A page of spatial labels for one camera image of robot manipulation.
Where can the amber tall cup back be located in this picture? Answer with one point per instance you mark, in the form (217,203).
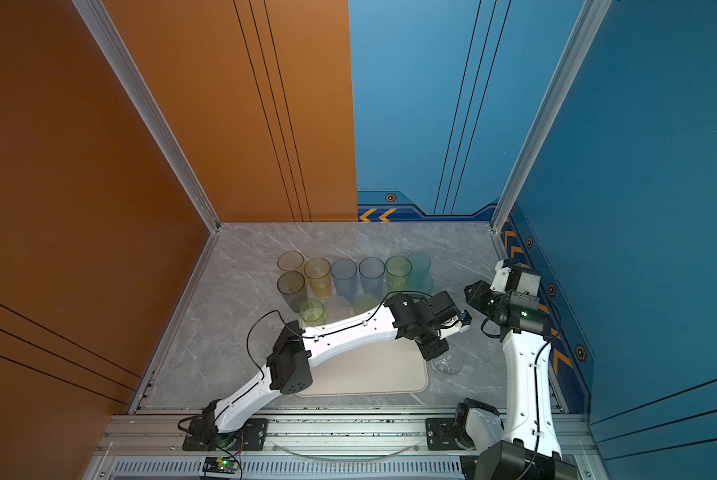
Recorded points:
(291,262)

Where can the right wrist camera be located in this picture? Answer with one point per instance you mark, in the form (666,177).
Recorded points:
(513,276)

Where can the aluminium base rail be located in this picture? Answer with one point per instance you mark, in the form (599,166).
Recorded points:
(149,445)

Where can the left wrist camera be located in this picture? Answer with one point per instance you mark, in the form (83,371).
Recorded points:
(461,322)

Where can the blue tall cup right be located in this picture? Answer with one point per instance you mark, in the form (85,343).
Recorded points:
(372,275)

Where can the blue tall cup left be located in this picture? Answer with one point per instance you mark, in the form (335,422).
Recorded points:
(345,276)

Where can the right aluminium corner post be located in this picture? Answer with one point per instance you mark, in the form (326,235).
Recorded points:
(586,28)

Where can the teal tall cup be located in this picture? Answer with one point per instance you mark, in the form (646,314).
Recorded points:
(421,281)
(421,263)

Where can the left aluminium corner post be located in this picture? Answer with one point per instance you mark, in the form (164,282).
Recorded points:
(110,42)

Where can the clear dimpled small cup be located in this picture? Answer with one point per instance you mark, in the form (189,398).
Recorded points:
(336,308)

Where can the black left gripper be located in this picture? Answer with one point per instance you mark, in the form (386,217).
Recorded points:
(436,350)

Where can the aluminium corner post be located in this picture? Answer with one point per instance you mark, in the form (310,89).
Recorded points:
(110,42)
(586,28)

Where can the clear faceted small cup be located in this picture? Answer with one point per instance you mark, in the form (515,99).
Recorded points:
(450,363)

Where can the small green cup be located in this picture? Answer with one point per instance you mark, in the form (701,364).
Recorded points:
(364,303)
(312,313)

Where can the grey smoky tall cup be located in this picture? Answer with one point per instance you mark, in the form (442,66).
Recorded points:
(292,287)

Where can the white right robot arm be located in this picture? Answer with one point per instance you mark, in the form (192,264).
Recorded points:
(529,448)

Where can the white rectangular tray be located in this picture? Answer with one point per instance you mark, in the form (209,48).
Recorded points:
(394,367)

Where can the left green circuit board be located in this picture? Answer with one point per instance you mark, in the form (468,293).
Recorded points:
(223,467)

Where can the clear tube on rail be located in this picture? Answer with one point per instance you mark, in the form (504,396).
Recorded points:
(345,457)

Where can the teal tall cup back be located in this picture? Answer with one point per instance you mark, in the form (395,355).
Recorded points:
(421,263)

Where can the teal tall cup front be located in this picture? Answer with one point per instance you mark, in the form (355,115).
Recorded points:
(421,281)

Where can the green tall cup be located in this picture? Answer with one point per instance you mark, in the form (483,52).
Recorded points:
(398,272)

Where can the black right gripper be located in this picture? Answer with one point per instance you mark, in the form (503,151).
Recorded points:
(482,288)

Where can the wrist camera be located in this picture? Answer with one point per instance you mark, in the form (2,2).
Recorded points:
(513,276)
(461,322)

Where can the blue tall cup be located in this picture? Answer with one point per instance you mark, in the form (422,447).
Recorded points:
(372,275)
(345,276)

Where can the yellow tall cup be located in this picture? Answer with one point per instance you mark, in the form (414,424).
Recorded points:
(319,274)

